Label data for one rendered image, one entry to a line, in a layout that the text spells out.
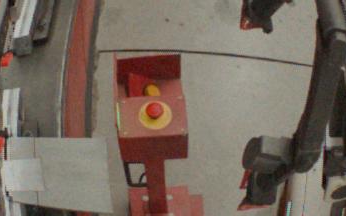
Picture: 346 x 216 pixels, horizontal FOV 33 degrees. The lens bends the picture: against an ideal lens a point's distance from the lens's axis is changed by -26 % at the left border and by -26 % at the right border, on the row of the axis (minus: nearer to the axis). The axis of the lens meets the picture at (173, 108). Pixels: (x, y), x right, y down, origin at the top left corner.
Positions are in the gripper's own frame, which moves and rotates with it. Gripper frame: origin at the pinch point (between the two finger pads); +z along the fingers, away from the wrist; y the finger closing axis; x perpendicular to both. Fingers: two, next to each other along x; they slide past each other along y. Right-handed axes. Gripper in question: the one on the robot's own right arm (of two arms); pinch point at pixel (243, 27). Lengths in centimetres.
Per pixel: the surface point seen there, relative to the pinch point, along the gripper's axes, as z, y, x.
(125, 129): 31.2, 15.2, -13.5
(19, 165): 22, 40, -45
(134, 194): 91, 2, 13
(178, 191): 85, -1, 26
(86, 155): 14.0, 34.7, -28.4
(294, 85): 76, -52, 71
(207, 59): 92, -60, 38
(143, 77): 34.7, -2.3, -8.8
